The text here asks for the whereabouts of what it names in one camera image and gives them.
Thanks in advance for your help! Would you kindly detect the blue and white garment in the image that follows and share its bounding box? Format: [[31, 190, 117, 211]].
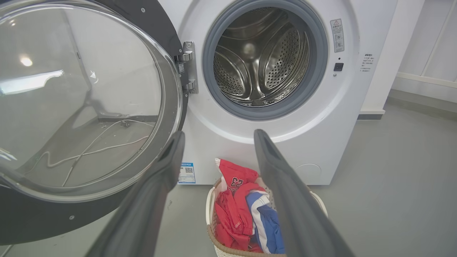
[[246, 191, 285, 255]]

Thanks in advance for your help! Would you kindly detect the thin white cable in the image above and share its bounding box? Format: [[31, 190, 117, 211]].
[[61, 119, 155, 187]]

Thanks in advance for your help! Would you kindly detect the metal door hinge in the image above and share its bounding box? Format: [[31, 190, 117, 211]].
[[174, 41, 199, 94]]

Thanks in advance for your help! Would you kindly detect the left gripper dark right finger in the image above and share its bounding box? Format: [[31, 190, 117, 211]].
[[253, 129, 355, 257]]

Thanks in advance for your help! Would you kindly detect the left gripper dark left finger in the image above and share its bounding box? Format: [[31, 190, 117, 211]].
[[85, 131, 186, 257]]

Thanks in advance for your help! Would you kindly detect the white woven-rim laundry basket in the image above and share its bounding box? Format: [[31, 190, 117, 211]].
[[206, 177, 328, 257]]

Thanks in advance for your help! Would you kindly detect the red number 23 jersey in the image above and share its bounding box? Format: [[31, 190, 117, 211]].
[[214, 158, 266, 253]]

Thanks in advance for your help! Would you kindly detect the small printed text sticker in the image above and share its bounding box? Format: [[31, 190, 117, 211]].
[[360, 54, 375, 73]]

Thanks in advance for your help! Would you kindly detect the black round glass door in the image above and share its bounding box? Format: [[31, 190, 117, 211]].
[[0, 0, 190, 246]]

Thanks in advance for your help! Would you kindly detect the steel perforated drum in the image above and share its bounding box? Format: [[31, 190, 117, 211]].
[[214, 7, 310, 107]]

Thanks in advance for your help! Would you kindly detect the round white filter cover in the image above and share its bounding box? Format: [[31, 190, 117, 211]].
[[295, 163, 322, 185]]

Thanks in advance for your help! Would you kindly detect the white front-load washing machine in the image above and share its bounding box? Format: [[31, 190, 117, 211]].
[[157, 0, 398, 185]]

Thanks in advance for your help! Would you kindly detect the blue energy label sticker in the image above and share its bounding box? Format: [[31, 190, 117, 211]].
[[178, 162, 196, 184]]

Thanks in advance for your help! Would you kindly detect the red triangle warning sticker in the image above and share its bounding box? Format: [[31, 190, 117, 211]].
[[330, 19, 345, 53]]

